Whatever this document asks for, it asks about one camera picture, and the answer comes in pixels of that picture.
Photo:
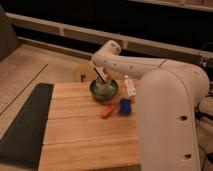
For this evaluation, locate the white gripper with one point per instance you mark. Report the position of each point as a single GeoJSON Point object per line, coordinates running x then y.
{"type": "Point", "coordinates": [107, 71]}

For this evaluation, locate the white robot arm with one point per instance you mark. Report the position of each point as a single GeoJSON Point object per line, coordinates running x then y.
{"type": "Point", "coordinates": [167, 94]}

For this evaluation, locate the white small bottle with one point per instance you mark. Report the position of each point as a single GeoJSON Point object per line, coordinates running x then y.
{"type": "Point", "coordinates": [130, 88]}

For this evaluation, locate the blue sponge block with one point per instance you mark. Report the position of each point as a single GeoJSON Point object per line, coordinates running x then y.
{"type": "Point", "coordinates": [125, 107]}

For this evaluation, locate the orange carrot toy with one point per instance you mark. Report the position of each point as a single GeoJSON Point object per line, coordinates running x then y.
{"type": "Point", "coordinates": [106, 112]}

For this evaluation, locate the grey sofa corner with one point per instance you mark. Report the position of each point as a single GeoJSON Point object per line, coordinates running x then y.
{"type": "Point", "coordinates": [8, 39]}

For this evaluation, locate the dark grey floor mat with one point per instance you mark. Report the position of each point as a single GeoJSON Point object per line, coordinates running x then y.
{"type": "Point", "coordinates": [22, 143]}

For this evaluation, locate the white window frame ledge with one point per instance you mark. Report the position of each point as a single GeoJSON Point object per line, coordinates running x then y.
{"type": "Point", "coordinates": [100, 37]}

